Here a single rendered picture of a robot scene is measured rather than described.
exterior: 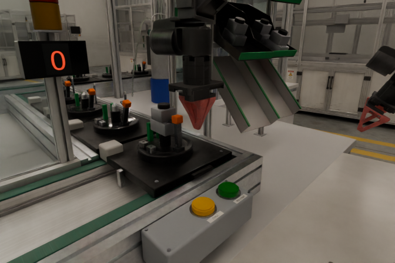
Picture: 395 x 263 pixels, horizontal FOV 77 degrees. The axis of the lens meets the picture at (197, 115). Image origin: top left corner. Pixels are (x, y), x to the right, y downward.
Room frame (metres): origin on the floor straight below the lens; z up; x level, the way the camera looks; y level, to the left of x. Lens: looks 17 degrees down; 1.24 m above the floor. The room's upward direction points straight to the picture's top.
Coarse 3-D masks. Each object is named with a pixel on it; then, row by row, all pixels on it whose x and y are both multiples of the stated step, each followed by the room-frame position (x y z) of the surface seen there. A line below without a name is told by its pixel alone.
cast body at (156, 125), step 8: (160, 104) 0.57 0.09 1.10; (168, 104) 0.57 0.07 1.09; (152, 112) 0.58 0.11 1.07; (160, 112) 0.55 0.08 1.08; (168, 112) 0.56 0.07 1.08; (152, 120) 0.58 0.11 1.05; (160, 120) 0.55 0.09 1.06; (152, 128) 0.58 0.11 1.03; (160, 128) 0.55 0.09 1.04; (168, 128) 0.55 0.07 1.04
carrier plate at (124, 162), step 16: (128, 144) 0.62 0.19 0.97; (208, 144) 0.62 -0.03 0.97; (112, 160) 0.53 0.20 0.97; (128, 160) 0.53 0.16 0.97; (192, 160) 0.53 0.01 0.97; (208, 160) 0.53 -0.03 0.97; (224, 160) 0.56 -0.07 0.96; (128, 176) 0.48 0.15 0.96; (144, 176) 0.46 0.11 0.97; (160, 176) 0.46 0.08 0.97; (176, 176) 0.46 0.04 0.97; (160, 192) 0.42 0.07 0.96
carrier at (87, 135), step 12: (72, 120) 0.77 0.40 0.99; (96, 120) 0.73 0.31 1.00; (108, 120) 0.77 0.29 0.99; (120, 120) 0.76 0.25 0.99; (132, 120) 0.77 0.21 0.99; (144, 120) 0.83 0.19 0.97; (72, 132) 0.72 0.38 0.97; (84, 132) 0.71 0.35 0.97; (96, 132) 0.71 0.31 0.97; (108, 132) 0.69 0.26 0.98; (120, 132) 0.70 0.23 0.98; (132, 132) 0.71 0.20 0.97; (144, 132) 0.71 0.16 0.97; (96, 144) 0.62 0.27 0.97
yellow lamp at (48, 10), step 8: (32, 8) 0.51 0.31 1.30; (40, 8) 0.51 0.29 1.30; (48, 8) 0.51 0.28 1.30; (56, 8) 0.53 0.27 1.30; (32, 16) 0.51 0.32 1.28; (40, 16) 0.51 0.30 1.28; (48, 16) 0.51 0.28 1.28; (56, 16) 0.52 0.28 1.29; (40, 24) 0.51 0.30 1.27; (48, 24) 0.51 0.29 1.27; (56, 24) 0.52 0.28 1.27
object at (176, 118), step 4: (172, 116) 0.54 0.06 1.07; (176, 116) 0.54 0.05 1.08; (180, 116) 0.54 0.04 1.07; (168, 120) 0.56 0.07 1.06; (172, 120) 0.54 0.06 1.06; (176, 120) 0.53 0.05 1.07; (180, 120) 0.54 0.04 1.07; (176, 124) 0.54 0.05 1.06; (180, 124) 0.54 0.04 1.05; (176, 128) 0.54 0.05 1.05; (180, 128) 0.54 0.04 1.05; (176, 132) 0.54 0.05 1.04; (180, 132) 0.54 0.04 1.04; (176, 136) 0.54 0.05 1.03; (180, 136) 0.54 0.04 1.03; (176, 140) 0.54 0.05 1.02; (180, 140) 0.54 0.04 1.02; (176, 144) 0.54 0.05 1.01; (180, 144) 0.54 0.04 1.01
